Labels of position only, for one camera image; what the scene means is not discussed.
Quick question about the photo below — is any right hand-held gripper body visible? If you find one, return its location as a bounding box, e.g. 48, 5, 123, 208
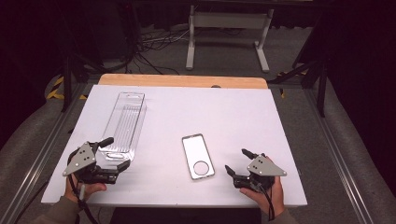
233, 153, 288, 192

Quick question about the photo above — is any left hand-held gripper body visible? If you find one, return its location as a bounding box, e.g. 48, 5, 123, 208
62, 141, 120, 185

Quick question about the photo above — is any clear plastic tray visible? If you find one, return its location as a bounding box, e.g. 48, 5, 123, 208
98, 91, 148, 163

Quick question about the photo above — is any clear phone case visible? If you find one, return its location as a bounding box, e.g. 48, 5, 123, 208
181, 133, 217, 181

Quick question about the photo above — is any person's left hand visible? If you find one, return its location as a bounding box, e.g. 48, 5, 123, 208
64, 175, 108, 205

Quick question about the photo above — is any person's right hand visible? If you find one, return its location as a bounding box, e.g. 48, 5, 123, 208
239, 156, 288, 217

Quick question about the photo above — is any white board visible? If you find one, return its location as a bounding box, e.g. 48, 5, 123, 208
40, 84, 308, 208

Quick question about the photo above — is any black panel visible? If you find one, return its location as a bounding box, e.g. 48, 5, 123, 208
108, 206, 263, 224

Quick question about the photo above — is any yellow black hazard tape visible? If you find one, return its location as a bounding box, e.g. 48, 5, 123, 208
45, 76, 89, 101

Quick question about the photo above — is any black metal stand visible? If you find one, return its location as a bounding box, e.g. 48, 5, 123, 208
59, 52, 108, 113
267, 18, 332, 118

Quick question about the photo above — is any wooden table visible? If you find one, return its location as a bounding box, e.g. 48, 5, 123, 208
97, 73, 269, 90

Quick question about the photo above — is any white metal stand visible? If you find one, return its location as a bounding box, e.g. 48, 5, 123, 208
185, 4, 276, 74

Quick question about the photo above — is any right hand-held gripper cable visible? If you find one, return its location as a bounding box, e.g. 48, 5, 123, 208
261, 186, 276, 221

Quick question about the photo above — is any hand-held gripper cable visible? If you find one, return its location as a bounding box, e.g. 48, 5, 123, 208
67, 175, 99, 224
261, 186, 276, 221

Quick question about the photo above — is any aluminium rail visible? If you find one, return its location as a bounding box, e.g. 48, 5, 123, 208
0, 83, 92, 224
302, 88, 376, 224

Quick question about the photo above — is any left hand-held gripper cable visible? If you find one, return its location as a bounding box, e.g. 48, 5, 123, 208
67, 175, 99, 224

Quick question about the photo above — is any bundle of floor cables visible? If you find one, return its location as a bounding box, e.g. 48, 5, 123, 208
132, 26, 195, 77

